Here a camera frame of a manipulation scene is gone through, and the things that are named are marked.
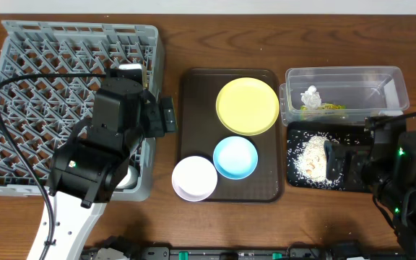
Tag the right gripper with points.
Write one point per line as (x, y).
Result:
(340, 161)

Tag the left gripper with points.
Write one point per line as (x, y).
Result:
(168, 115)

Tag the white cup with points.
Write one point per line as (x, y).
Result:
(130, 179)

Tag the light blue bowl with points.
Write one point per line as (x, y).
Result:
(235, 157)

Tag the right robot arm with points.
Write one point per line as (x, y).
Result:
(388, 167)

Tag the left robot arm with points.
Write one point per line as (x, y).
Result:
(86, 170)

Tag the black waste tray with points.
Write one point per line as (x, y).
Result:
(340, 129)

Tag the clear plastic waste bin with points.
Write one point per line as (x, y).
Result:
(364, 90)

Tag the grey dishwasher rack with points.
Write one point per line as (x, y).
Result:
(42, 112)

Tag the dark brown serving tray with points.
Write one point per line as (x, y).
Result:
(200, 130)

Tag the spilled rice pile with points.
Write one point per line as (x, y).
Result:
(306, 159)

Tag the yellow green wrapper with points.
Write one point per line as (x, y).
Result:
(324, 106)

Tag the pink bowl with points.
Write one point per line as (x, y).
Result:
(194, 178)

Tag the crumpled white paper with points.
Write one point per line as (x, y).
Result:
(311, 98)

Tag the yellow plate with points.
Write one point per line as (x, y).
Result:
(247, 106)

